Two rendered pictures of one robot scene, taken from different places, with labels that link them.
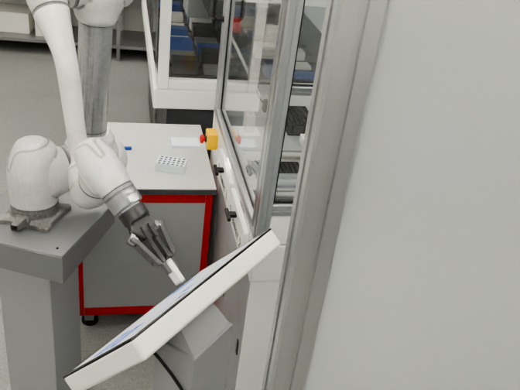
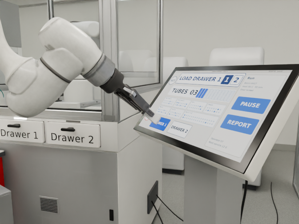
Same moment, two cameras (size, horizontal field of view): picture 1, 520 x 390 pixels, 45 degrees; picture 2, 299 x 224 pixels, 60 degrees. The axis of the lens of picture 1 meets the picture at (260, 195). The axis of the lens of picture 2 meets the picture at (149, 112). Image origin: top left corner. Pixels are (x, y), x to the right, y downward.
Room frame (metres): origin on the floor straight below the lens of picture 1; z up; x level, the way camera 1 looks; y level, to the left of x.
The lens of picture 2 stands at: (0.90, 0.94, 1.18)
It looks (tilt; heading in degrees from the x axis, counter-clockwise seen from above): 9 degrees down; 301
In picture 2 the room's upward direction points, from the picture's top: straight up
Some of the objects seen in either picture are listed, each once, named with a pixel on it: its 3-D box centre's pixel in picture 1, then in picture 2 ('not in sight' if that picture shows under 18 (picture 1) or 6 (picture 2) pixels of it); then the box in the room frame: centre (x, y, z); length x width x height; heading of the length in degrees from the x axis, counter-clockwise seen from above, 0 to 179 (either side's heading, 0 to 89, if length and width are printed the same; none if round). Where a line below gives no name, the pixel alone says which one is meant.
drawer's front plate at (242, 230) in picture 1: (237, 222); (72, 134); (1.86, 0.06, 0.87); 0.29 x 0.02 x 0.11; 15
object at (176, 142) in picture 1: (184, 142); not in sight; (2.62, 0.38, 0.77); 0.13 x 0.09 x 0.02; 106
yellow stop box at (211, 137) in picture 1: (210, 138); not in sight; (2.48, 0.24, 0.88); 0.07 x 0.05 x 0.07; 15
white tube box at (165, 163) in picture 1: (171, 164); not in sight; (2.38, 0.39, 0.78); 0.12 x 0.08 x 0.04; 89
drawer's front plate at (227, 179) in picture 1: (225, 177); (19, 130); (2.16, 0.14, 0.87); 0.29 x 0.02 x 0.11; 15
